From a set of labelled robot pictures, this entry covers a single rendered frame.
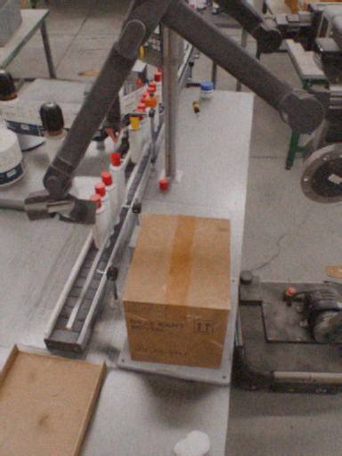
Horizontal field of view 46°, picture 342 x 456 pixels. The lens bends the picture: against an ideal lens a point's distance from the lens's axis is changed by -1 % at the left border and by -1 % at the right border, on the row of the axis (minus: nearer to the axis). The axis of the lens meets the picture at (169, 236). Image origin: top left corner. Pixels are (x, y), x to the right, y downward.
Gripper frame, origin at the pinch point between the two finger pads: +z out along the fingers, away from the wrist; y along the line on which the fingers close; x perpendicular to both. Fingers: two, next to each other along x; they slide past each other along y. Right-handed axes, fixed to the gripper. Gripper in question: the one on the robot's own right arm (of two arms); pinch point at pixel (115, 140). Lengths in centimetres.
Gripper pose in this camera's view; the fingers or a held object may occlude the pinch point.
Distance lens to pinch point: 163.5
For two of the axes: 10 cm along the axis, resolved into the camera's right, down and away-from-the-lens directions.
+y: -1.7, 6.9, -7.0
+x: 9.8, 1.4, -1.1
